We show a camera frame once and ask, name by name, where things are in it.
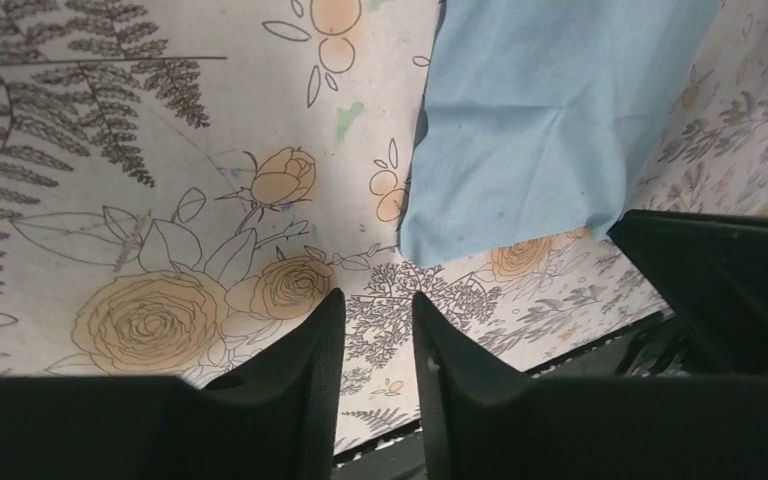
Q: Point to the light blue cleaning cloth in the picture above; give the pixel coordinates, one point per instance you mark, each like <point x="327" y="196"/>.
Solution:
<point x="540" y="116"/>

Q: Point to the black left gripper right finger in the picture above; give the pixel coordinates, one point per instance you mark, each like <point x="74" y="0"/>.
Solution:
<point x="589" y="424"/>

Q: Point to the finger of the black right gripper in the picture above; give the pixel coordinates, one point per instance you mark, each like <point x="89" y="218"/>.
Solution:
<point x="712" y="271"/>

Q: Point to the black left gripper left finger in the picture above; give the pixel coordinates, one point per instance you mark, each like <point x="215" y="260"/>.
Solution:
<point x="273" y="417"/>

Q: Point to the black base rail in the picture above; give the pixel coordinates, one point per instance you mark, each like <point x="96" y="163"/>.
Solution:
<point x="556" y="391"/>

